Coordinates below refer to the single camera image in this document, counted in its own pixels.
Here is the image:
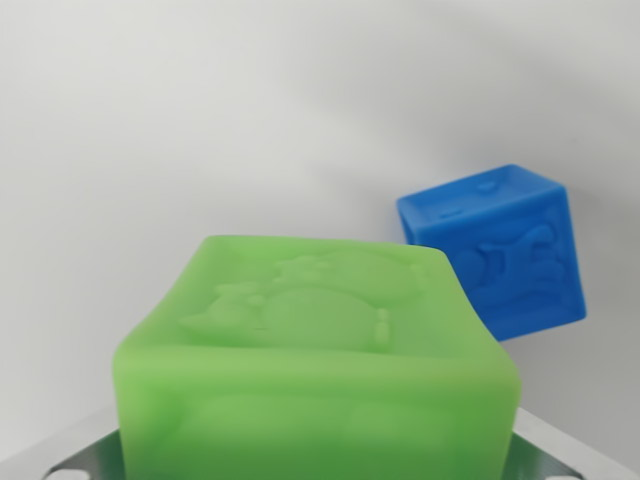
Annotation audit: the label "black-tipped silver gripper left finger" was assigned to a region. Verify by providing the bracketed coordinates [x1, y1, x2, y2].
[0, 403, 127, 480]

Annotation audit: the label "black-tipped silver gripper right finger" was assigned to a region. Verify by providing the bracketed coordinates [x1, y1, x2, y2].
[508, 405, 621, 480]

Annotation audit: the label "green embossed soft cube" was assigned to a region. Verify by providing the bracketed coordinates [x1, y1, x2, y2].
[111, 234, 524, 480]

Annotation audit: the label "blue embossed soft cube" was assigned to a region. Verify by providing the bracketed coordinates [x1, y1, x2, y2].
[396, 163, 588, 344]

